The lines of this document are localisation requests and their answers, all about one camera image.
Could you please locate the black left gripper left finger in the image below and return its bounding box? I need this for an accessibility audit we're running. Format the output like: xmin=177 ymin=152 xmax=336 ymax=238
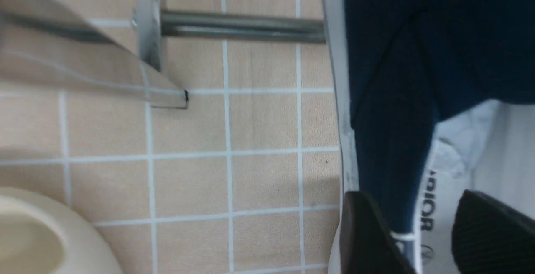
xmin=339 ymin=191 xmax=416 ymax=274

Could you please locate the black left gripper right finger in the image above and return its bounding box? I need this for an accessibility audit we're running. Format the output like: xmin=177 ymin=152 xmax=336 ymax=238
xmin=451 ymin=190 xmax=535 ymax=274

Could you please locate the navy slip-on shoe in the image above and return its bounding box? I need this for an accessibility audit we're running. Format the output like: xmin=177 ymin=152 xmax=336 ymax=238
xmin=322 ymin=0 xmax=535 ymax=274

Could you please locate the silver metal shoe rack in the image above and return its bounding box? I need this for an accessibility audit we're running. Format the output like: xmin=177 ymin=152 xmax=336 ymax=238
xmin=1 ymin=0 xmax=326 ymax=109

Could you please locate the cream slide slipper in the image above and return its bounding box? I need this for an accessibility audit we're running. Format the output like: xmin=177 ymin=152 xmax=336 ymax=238
xmin=0 ymin=187 xmax=123 ymax=274

